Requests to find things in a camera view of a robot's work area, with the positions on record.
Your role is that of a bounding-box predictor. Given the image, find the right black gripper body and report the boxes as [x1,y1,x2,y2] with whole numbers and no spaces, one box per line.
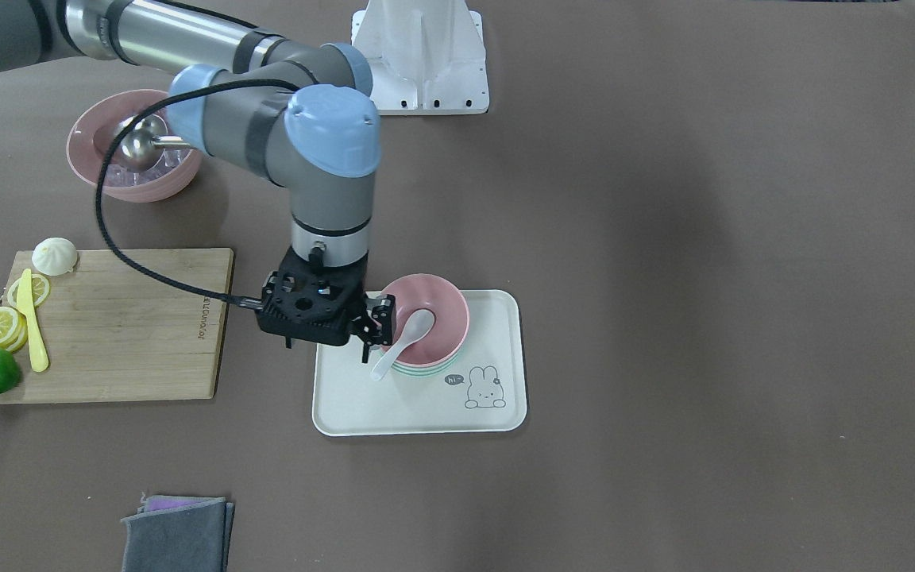
[257,249,371,346]

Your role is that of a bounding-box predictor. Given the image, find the white ceramic spoon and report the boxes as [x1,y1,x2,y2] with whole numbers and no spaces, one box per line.
[369,309,436,381]

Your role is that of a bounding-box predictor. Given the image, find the small pink bowl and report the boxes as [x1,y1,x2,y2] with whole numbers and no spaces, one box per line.
[380,274,471,365]

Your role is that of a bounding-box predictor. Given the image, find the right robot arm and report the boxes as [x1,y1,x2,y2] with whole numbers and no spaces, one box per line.
[0,1,395,361]

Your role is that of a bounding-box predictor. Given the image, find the middle green bowl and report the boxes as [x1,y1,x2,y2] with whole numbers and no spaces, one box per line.
[392,355,458,377]

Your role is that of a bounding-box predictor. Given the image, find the bottom green bowl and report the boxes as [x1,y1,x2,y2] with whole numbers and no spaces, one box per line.
[392,362,451,377]

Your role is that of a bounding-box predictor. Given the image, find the large pink ice bowl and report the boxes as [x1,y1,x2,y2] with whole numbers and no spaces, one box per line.
[66,88,203,203]

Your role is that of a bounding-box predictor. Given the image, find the cream rabbit tray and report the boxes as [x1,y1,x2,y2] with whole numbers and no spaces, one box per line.
[311,289,529,437]

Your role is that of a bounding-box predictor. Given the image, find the wooden cutting board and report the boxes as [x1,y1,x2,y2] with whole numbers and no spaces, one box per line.
[0,249,226,404]

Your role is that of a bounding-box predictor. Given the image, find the steel ice scoop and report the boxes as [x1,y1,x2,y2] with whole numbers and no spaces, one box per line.
[92,114,192,172]

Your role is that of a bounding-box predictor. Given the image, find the clear ice cubes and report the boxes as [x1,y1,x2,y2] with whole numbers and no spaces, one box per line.
[105,149,191,187]

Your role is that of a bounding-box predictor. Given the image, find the purple cloth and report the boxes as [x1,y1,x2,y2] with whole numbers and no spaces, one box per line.
[137,495,210,513]

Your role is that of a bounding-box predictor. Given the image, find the grey folded cloth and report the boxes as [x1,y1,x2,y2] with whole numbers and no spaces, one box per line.
[121,496,235,571]

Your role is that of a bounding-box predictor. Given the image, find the white steamed bun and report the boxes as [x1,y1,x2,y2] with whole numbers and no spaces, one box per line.
[30,238,79,276]

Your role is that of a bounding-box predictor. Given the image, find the yellow plastic knife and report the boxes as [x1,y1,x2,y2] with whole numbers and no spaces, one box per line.
[15,269,50,373]

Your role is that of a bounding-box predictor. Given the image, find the back lemon slice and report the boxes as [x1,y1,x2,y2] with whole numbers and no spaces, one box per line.
[2,315,29,354]

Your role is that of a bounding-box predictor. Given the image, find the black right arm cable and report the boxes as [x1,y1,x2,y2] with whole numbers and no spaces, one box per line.
[95,78,303,312]

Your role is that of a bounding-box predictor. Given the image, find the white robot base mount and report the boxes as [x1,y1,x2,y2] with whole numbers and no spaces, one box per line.
[351,1,491,117]

